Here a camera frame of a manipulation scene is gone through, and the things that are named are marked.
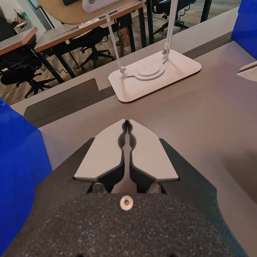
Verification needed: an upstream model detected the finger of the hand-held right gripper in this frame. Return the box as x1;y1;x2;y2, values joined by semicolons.
239;61;257;73
237;69;257;83

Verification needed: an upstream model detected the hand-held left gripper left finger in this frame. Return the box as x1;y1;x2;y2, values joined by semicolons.
74;119;129;190

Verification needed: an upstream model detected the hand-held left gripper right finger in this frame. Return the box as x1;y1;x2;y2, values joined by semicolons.
129;119;179;190

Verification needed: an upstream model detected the blue plastic bin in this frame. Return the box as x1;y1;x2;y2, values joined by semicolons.
0;97;53;255
231;0;257;61

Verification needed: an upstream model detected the black office chair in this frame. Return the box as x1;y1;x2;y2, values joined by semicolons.
0;58;53;99
68;27;115;71
152;0;196;36

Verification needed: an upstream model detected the wooden top desk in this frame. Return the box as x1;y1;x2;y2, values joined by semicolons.
0;27;65;84
34;2;145;81

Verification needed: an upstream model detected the small cluttered shelf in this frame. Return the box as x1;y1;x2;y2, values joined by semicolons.
13;9;31;30

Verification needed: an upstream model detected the black desk cable strip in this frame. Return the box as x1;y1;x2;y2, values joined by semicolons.
23;30;234;129

